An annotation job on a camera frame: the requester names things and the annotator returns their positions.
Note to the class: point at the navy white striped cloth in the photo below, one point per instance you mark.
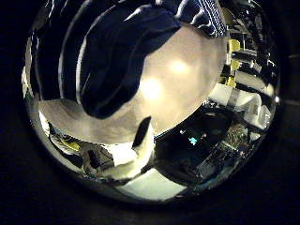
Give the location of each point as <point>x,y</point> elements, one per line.
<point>109,62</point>

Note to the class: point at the white desk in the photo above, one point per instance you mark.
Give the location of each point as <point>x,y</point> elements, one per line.
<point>237,100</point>

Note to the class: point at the yellow rack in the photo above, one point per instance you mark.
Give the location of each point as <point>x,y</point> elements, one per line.
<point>233,45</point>

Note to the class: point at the teal lit equipment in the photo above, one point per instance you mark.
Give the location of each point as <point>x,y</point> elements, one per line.
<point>192,140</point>

